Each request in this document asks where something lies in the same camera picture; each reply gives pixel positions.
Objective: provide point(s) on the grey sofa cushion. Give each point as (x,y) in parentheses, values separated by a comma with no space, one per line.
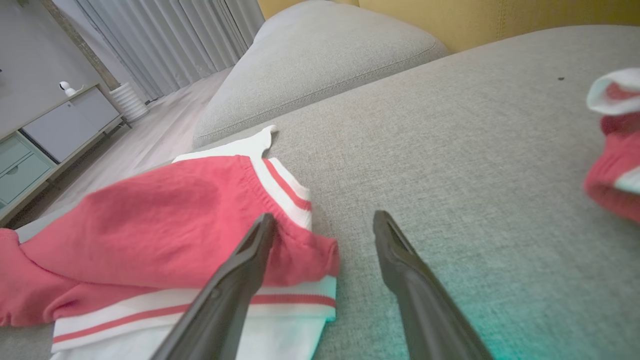
(320,65)

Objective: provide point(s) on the red shorts with white stripe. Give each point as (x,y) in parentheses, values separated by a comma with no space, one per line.
(617,160)

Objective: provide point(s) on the large grey sofa seat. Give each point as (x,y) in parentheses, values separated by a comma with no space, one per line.
(475,165)

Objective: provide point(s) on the grey pleated curtain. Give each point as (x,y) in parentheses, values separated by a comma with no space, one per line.
(175,35)

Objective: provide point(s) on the grey low sideboard cabinet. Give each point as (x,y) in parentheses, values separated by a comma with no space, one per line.
(65,125)

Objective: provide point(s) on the small white indoor camera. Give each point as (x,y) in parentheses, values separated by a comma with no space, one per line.
(65,86)

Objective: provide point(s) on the red Bulls basketball jersey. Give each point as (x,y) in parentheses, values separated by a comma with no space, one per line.
(150,225)

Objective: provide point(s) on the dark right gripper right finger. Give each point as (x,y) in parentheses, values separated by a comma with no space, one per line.
(425,310)

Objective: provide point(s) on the yellow upholstered panel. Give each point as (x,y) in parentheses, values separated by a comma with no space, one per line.
(500,20)

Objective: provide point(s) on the white ribbed cylinder appliance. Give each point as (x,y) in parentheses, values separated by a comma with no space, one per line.
(129,102)

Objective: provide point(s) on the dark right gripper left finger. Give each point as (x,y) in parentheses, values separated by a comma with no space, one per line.
(220,310)

